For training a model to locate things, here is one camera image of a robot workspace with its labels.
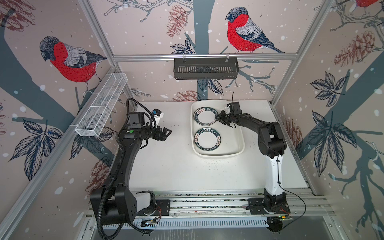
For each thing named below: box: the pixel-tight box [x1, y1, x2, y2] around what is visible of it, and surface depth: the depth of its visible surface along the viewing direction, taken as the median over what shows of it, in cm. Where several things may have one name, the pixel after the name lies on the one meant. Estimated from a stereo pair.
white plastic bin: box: [190, 100, 245, 159], surface depth 102 cm
